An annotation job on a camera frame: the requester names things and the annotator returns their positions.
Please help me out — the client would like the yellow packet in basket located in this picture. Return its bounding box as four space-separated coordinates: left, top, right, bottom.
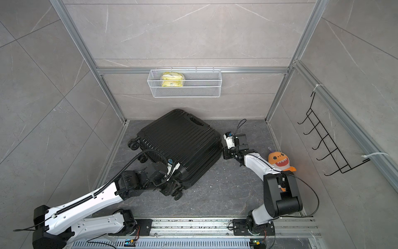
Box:
161 72 185 87

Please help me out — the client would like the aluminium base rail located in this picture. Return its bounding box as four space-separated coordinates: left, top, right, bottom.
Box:
68 217 326 249

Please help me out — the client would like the black hard-shell suitcase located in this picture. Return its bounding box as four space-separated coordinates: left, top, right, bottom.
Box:
127 109 222 191

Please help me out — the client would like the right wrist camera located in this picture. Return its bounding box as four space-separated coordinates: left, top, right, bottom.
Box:
223 132 235 149

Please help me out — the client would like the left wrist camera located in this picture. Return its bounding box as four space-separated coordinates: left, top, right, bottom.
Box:
167 159 180 178

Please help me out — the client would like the orange shark plush toy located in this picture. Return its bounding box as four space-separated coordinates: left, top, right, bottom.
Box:
268 151 296 172

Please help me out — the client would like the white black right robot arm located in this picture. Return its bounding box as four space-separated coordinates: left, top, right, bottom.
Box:
223 132 310 235

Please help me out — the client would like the black wire hook rack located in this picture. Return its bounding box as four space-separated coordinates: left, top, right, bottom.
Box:
297 92 371 176

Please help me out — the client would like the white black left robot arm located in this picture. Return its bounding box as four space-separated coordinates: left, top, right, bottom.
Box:
27 150 180 249

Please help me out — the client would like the white wire mesh basket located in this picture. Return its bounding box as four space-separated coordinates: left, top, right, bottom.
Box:
147 69 222 98

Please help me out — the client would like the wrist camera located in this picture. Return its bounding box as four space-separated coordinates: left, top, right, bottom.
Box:
223 132 235 149
167 159 180 178

